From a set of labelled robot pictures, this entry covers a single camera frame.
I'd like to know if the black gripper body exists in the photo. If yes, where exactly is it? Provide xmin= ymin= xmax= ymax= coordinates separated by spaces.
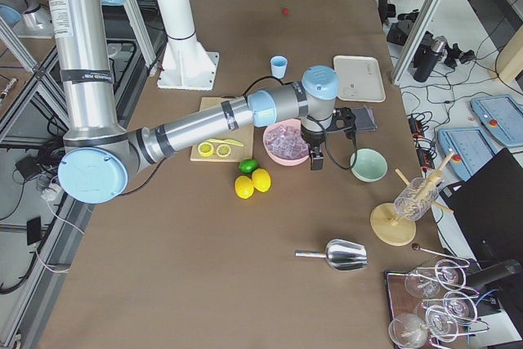
xmin=301 ymin=128 xmax=325 ymax=158

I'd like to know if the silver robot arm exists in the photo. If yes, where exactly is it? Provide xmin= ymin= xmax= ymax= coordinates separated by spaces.
xmin=48 ymin=0 xmax=339 ymax=204

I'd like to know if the pile of clear ice cubes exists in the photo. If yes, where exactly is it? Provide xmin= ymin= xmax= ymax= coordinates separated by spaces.
xmin=264 ymin=125 xmax=308 ymax=160

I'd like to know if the light blue cup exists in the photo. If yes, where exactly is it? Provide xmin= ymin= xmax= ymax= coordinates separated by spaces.
xmin=270 ymin=55 xmax=288 ymax=79

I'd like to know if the steel ice scoop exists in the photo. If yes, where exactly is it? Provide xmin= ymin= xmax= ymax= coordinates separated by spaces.
xmin=294 ymin=239 xmax=368 ymax=271

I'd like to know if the pink bowl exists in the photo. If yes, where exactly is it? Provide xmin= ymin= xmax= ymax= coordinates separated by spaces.
xmin=262 ymin=119 xmax=309 ymax=166

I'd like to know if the green bowl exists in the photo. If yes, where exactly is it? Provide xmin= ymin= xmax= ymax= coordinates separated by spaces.
xmin=350 ymin=148 xmax=388 ymax=182

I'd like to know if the grey folded cloth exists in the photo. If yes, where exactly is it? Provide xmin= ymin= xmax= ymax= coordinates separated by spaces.
xmin=351 ymin=106 xmax=378 ymax=132

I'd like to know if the whole lemon upper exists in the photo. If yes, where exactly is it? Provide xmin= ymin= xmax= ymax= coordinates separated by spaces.
xmin=251 ymin=168 xmax=272 ymax=192

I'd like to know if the whole lemon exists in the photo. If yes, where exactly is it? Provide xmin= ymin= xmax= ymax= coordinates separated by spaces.
xmin=251 ymin=168 xmax=272 ymax=192
xmin=235 ymin=175 xmax=254 ymax=199

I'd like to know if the green lime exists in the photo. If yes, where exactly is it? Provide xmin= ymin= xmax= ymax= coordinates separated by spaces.
xmin=238 ymin=159 xmax=259 ymax=174

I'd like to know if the whole lemon lower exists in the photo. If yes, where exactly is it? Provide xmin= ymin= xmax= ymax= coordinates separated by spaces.
xmin=235 ymin=175 xmax=254 ymax=199

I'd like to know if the cream rabbit tray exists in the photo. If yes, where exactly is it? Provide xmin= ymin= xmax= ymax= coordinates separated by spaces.
xmin=333 ymin=55 xmax=386 ymax=103

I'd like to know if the bamboo cutting board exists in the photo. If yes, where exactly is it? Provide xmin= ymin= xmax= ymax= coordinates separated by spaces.
xmin=190 ymin=96 xmax=255 ymax=163

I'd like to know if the yellow plastic knife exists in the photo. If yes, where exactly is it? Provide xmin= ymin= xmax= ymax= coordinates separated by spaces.
xmin=208 ymin=138 xmax=244 ymax=147

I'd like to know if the lemon slice lower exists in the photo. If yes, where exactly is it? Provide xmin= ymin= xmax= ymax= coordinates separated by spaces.
xmin=216 ymin=144 xmax=232 ymax=158

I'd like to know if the lemon slice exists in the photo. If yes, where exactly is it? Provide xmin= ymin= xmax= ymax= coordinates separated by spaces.
xmin=216 ymin=144 xmax=232 ymax=158
xmin=197 ymin=141 xmax=214 ymax=158

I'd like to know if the wooden glass drying stand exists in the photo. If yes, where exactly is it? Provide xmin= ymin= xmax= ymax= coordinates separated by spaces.
xmin=370 ymin=151 xmax=454 ymax=246

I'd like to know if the clear textured glass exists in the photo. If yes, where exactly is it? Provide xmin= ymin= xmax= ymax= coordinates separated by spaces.
xmin=393 ymin=177 xmax=438 ymax=221

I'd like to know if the lemon slice upper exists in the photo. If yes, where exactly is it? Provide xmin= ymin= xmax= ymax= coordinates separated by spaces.
xmin=197 ymin=141 xmax=214 ymax=158

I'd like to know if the black thermos bottle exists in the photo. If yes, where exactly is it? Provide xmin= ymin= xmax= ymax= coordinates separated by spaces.
xmin=413 ymin=36 xmax=447 ymax=83

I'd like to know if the blue teach pendant near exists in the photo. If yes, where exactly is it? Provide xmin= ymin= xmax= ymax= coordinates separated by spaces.
xmin=437 ymin=127 xmax=498 ymax=181

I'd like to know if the blue teach pendant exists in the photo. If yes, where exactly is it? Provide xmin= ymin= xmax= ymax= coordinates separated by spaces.
xmin=470 ymin=95 xmax=522 ymax=148
xmin=437 ymin=127 xmax=498 ymax=181

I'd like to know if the black tray of wine glasses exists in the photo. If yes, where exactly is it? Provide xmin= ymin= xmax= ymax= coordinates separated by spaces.
xmin=384 ymin=257 xmax=489 ymax=348

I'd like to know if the blue teach pendant far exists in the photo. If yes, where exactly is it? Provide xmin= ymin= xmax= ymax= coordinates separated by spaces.
xmin=470 ymin=95 xmax=522 ymax=148

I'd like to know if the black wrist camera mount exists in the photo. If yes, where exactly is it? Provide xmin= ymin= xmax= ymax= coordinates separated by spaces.
xmin=328 ymin=107 xmax=356 ymax=141

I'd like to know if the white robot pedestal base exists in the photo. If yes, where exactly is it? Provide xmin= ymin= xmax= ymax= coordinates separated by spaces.
xmin=157 ymin=0 xmax=219 ymax=91

